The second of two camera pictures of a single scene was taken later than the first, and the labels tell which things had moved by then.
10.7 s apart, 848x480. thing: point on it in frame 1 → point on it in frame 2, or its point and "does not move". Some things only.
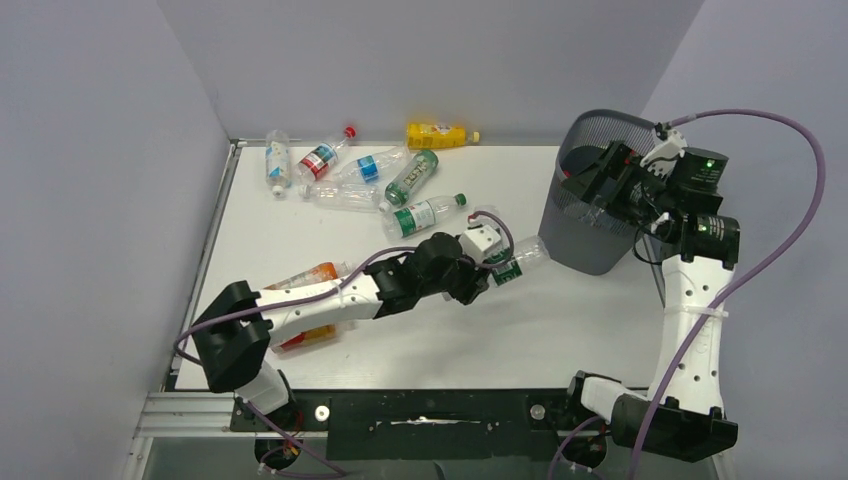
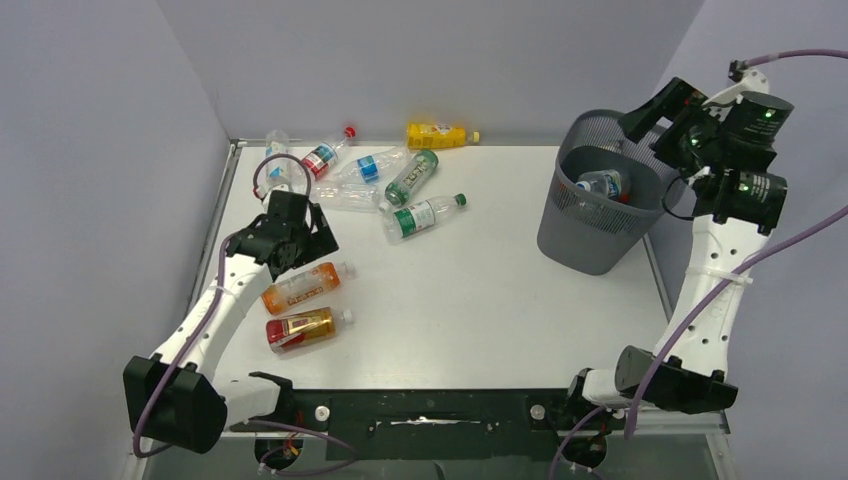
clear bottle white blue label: [278, 161] does not move
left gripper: [474, 279] → [320, 243]
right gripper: [615, 163] → [671, 103]
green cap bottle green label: [410, 219] does not move
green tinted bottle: [409, 179] does not move
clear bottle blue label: [368, 166] does not move
